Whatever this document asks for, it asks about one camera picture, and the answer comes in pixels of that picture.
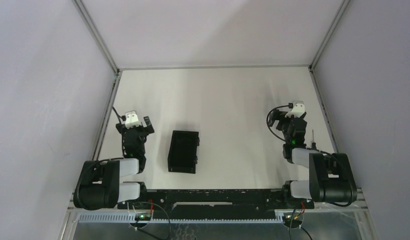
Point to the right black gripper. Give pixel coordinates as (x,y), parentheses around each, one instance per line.
(277,114)

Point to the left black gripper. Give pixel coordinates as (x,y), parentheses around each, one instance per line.
(135,129)

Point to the black yellow screwdriver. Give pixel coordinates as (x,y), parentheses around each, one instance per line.
(313,142)

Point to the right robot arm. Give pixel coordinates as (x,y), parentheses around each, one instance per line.
(330,178)

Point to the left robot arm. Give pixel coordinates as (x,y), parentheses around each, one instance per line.
(99,185)

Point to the black plastic bin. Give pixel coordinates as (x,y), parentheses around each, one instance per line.
(182,156)

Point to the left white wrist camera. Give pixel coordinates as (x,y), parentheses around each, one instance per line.
(131,119)

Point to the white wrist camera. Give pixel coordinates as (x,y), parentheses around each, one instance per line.
(131,119)
(297,109)

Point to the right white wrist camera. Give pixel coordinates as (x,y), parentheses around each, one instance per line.
(297,109)

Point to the aluminium frame rail left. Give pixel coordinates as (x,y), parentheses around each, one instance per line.
(105,117)

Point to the aluminium frame rail back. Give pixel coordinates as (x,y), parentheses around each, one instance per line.
(216,67)

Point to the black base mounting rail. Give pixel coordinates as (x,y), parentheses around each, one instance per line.
(217,203)

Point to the left circuit board with wires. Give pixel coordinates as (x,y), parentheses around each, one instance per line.
(146,217)

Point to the circuit board with wires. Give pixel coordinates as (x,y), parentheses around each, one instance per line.
(293,221)
(146,217)

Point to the right circuit board with wires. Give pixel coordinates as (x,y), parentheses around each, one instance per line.
(293,221)

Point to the grey slotted cable duct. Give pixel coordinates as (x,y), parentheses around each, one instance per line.
(120,217)

